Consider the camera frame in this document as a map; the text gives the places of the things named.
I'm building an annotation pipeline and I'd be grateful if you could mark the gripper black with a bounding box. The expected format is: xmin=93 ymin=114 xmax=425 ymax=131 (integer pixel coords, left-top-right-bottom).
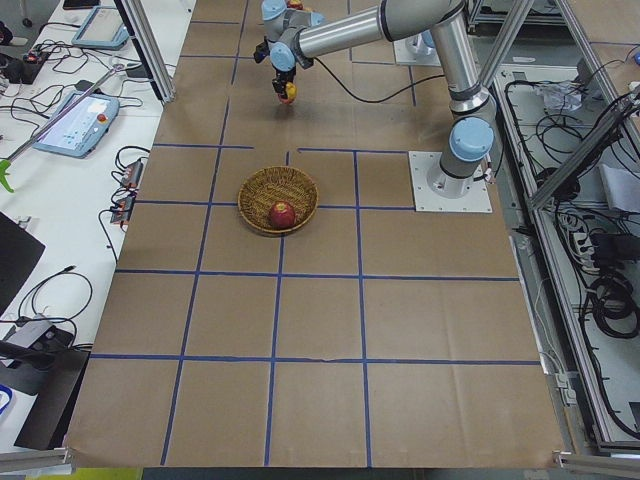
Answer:
xmin=253 ymin=42 xmax=296 ymax=95

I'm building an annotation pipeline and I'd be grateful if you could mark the red apple carried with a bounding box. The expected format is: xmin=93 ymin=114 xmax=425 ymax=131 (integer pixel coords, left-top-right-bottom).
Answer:
xmin=278 ymin=82 xmax=297 ymax=105

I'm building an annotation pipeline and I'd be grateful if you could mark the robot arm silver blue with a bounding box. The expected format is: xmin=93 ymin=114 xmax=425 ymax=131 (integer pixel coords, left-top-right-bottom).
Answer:
xmin=253 ymin=1 xmax=496 ymax=199

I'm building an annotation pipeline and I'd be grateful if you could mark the red apple back on plate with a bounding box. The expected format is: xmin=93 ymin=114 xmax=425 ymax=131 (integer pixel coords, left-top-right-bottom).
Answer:
xmin=287 ymin=0 xmax=304 ymax=10

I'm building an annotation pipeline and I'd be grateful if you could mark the woven wicker basket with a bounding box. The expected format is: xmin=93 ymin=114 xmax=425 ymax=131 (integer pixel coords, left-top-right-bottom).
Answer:
xmin=237 ymin=166 xmax=319 ymax=236

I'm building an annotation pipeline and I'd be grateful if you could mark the red apple in basket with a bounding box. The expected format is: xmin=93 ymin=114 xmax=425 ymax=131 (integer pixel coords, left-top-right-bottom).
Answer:
xmin=268 ymin=201 xmax=296 ymax=230

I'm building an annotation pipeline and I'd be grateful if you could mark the far teach pendant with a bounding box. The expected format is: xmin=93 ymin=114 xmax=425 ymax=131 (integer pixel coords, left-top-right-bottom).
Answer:
xmin=71 ymin=6 xmax=129 ymax=50

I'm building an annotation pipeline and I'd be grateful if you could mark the teach pendant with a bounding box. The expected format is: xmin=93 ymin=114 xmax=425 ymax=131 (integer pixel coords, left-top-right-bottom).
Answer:
xmin=71 ymin=6 xmax=129 ymax=50
xmin=33 ymin=93 xmax=120 ymax=158

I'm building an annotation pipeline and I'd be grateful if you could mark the near teach pendant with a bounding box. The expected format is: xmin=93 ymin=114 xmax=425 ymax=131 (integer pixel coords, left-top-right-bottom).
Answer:
xmin=33 ymin=93 xmax=120 ymax=158

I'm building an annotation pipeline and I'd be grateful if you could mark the long grabber stick green tip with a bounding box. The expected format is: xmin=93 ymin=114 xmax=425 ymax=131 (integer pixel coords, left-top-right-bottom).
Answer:
xmin=1 ymin=63 xmax=125 ymax=193

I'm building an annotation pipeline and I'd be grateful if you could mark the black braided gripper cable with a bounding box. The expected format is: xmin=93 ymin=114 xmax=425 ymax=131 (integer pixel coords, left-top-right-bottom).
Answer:
xmin=309 ymin=54 xmax=449 ymax=103

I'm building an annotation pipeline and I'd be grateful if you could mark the aluminium frame post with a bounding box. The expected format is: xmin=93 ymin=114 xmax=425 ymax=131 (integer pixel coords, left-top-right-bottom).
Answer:
xmin=114 ymin=0 xmax=176 ymax=105

